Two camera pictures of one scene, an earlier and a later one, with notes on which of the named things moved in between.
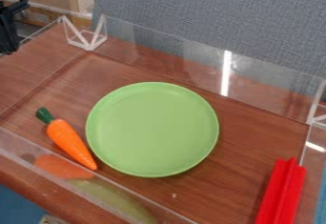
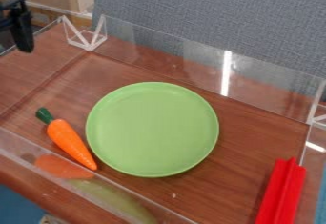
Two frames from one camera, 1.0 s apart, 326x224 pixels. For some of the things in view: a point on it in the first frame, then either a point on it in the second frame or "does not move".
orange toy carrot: (66, 138) does not move
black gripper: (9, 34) to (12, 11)
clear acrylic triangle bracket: (87, 39) does not move
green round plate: (151, 130) does not move
